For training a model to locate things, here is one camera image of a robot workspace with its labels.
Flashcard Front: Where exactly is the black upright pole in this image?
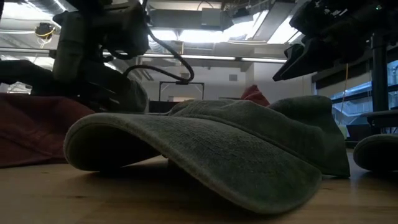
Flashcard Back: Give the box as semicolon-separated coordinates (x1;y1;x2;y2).
371;30;390;113

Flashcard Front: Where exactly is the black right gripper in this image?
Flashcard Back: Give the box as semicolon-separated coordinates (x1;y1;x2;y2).
272;0;374;83

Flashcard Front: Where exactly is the black side desk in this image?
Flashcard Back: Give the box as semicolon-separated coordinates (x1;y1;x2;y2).
360;110;398;129

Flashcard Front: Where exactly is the ceiling light strip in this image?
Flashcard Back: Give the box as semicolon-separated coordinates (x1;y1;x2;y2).
141;53;287;63

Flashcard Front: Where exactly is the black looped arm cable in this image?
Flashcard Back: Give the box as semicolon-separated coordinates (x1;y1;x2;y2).
123;27;195;86

